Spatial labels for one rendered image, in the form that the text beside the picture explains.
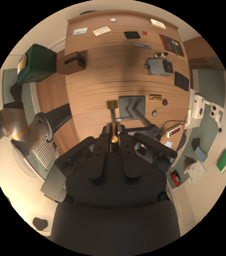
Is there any grey stand rod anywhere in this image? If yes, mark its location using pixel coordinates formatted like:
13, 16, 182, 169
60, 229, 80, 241
130, 105, 162, 141

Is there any white dish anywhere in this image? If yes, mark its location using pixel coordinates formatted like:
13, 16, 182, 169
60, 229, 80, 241
183, 156, 198, 175

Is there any green book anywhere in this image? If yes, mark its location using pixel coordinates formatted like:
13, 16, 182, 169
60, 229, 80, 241
216, 150, 226, 175

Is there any cream flat box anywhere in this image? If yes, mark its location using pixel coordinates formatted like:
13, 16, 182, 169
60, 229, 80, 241
149, 18, 167, 31

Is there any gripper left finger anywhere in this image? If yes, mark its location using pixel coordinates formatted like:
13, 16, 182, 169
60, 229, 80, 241
54, 122, 112, 186

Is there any white paper tag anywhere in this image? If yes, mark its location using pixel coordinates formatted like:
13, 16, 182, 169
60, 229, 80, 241
184, 108, 192, 127

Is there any green pencil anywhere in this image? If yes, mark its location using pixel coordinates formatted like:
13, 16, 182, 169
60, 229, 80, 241
172, 39, 179, 57

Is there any black notebook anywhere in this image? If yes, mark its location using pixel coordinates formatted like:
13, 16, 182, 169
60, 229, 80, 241
174, 71, 190, 92

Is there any grey blue book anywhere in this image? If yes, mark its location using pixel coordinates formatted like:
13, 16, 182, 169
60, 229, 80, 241
193, 145, 208, 163

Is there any white microscope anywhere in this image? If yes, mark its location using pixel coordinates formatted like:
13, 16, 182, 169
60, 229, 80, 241
190, 89, 225, 133

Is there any brass thumbscrew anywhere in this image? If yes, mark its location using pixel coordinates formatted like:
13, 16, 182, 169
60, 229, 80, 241
106, 99, 119, 123

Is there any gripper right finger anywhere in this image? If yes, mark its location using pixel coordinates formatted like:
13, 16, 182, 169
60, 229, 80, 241
118, 126, 178, 186

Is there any red pen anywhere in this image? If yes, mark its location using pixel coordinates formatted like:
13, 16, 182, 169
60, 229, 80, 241
158, 34, 167, 51

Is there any grey stand base plate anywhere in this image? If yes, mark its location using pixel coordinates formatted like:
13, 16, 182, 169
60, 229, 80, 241
118, 95, 146, 121

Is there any brown wooden cupboard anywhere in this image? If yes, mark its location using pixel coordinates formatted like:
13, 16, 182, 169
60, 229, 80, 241
182, 36, 226, 71

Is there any brown wooden case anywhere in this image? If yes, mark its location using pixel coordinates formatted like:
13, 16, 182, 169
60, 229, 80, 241
56, 51, 86, 76

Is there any red canister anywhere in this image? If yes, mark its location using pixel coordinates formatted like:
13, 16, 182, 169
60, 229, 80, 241
170, 171, 181, 187

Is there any grey metal ruler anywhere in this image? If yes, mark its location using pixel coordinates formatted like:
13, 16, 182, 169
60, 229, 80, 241
134, 43, 152, 50

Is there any black cable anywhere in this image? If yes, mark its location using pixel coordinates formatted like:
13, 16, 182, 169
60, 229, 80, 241
160, 119, 188, 131

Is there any white grid tray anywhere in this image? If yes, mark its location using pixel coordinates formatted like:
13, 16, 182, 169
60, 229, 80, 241
188, 161, 208, 185

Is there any yellow notepad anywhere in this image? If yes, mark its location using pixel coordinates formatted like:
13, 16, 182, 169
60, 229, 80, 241
17, 56, 28, 71

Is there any green metal cabinet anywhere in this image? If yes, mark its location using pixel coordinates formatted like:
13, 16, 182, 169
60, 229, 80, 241
17, 44, 58, 85

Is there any brass stand ring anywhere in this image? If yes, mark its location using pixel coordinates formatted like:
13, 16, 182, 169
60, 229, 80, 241
110, 121, 119, 144

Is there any cream paper card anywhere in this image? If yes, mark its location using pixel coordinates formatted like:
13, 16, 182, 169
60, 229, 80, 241
92, 25, 112, 37

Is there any grey stand ring clamp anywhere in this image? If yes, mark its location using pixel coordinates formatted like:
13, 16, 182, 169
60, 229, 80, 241
124, 123, 161, 141

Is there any brown notebook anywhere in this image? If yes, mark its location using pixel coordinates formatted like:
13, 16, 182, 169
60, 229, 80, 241
159, 34, 185, 58

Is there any white meter with red display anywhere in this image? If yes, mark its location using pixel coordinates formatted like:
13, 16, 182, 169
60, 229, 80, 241
165, 122, 183, 139

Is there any black square pad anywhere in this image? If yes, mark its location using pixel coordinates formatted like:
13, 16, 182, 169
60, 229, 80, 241
124, 31, 141, 40

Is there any white radiator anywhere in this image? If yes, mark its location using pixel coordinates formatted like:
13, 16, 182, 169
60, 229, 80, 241
32, 139, 59, 171

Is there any grey box device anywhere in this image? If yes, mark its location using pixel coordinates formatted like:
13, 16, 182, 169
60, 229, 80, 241
144, 58, 175, 77

